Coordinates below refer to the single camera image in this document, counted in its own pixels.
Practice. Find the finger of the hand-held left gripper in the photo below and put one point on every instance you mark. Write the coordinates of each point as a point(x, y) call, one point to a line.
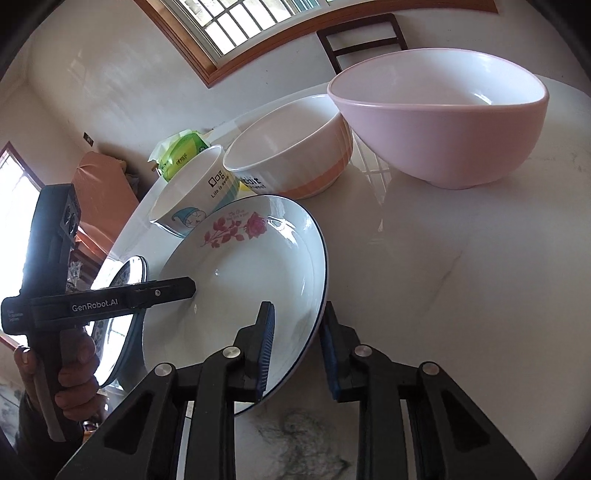
point(175, 288)

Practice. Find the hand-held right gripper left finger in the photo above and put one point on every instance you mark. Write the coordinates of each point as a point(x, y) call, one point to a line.
point(267, 353)

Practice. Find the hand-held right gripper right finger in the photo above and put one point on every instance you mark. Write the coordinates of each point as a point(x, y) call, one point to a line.
point(329, 362)

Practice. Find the white floral plate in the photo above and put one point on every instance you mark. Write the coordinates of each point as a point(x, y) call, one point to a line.
point(240, 286)

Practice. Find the blue patterned plate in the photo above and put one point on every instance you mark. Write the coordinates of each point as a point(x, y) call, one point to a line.
point(121, 332)

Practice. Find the white cartoon print bowl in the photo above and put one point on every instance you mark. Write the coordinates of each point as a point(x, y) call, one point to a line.
point(194, 194)

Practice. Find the orange striped white bowl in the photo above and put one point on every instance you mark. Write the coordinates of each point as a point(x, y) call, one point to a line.
point(295, 152)

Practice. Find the pink bowl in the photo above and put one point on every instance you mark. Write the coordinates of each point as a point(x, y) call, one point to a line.
point(443, 138)

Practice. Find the person's left hand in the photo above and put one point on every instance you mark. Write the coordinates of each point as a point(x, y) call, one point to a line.
point(78, 383)

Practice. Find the reddish wooden side chair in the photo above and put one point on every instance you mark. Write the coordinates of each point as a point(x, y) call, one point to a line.
point(92, 244)

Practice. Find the small side window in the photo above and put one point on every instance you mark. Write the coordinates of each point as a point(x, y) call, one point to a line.
point(14, 194)

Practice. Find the orange covered furniture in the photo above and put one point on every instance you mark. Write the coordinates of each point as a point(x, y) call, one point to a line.
point(104, 184)

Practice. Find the green tissue pack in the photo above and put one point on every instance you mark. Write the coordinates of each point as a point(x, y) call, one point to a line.
point(182, 150)

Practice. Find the large wooden framed window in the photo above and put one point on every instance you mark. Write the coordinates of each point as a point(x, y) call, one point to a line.
point(240, 27)

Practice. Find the dark wooden chair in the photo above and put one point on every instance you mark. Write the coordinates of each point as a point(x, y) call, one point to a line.
point(364, 44)

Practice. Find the dark wall switch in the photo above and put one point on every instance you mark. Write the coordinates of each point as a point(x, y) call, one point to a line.
point(88, 139)

